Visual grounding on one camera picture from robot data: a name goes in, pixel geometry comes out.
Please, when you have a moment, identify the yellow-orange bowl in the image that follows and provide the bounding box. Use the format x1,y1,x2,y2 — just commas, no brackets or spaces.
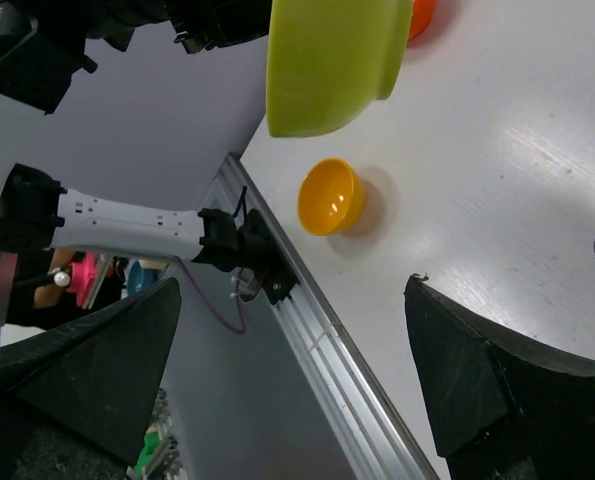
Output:
297,158,366,236

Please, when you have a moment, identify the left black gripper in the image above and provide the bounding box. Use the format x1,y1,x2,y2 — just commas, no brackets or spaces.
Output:
169,0,272,54

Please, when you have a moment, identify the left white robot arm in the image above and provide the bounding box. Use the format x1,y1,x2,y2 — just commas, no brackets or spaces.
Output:
0,1,276,272

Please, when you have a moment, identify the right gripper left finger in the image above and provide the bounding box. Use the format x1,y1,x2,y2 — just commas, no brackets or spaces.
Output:
0,278,181,479

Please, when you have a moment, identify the pink object in background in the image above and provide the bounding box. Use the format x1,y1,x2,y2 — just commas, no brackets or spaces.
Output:
49,252,112,310

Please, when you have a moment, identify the lime green bowl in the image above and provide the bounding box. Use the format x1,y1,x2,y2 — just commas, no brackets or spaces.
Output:
266,0,413,138

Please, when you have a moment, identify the green object in background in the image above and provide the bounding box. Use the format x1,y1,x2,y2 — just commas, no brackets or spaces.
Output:
132,389,183,480

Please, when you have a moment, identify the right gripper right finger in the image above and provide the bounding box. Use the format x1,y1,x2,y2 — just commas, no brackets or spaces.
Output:
404,276,595,479

